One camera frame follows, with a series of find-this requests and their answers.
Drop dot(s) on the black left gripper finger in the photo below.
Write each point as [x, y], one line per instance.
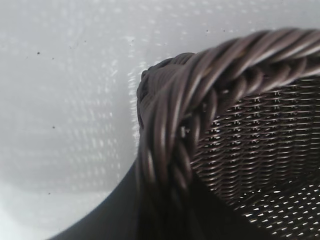
[117, 217]

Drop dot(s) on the dark brown woven basket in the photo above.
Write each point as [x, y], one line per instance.
[225, 75]

